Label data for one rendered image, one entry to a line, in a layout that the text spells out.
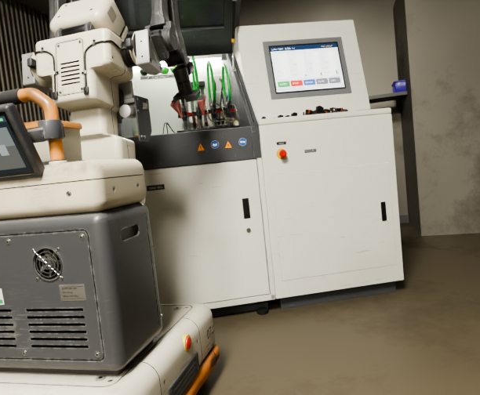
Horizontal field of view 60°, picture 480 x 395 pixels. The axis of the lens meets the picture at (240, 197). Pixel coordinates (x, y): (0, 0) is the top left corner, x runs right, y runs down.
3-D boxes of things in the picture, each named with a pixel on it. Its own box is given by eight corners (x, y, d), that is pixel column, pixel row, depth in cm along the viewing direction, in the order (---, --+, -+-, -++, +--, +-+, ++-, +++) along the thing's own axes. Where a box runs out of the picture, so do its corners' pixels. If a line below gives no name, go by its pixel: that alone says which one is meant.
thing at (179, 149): (125, 172, 195) (121, 137, 194) (126, 172, 199) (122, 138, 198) (253, 158, 203) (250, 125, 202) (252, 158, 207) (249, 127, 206)
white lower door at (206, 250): (140, 313, 199) (121, 172, 194) (140, 312, 202) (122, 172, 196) (270, 294, 208) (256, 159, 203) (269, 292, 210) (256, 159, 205)
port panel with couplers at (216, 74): (213, 121, 249) (207, 68, 247) (212, 121, 253) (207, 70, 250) (234, 118, 251) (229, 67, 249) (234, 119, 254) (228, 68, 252)
